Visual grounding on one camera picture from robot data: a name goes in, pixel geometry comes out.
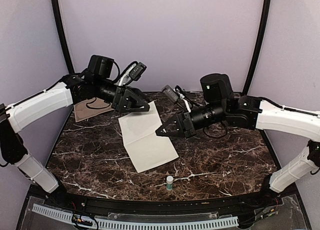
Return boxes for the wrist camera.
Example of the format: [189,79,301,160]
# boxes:
[161,85,191,111]
[118,61,147,86]

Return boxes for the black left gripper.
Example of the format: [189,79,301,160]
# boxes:
[94,77,155,113]

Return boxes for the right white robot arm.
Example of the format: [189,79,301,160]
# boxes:
[155,73,320,207]

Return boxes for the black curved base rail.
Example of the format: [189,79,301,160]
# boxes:
[44,190,281,217]

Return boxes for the beige lined letter paper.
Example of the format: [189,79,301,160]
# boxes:
[118,101,179,173]

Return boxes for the white green glue stick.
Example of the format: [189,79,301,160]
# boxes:
[166,176,174,191]

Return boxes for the left black frame post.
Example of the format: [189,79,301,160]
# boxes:
[51,0,75,74]

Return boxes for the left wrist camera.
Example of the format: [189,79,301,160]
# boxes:
[118,61,147,86]

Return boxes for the black frame post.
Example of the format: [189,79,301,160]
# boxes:
[51,0,75,74]
[242,0,271,95]

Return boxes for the right black frame post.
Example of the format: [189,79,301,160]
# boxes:
[242,0,271,95]

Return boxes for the white slotted cable duct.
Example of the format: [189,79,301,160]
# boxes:
[32,204,239,230]

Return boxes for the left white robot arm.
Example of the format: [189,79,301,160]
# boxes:
[0,55,150,208]

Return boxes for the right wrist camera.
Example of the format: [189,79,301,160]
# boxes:
[161,85,191,111]

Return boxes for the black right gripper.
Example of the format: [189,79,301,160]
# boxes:
[155,101,228,138]

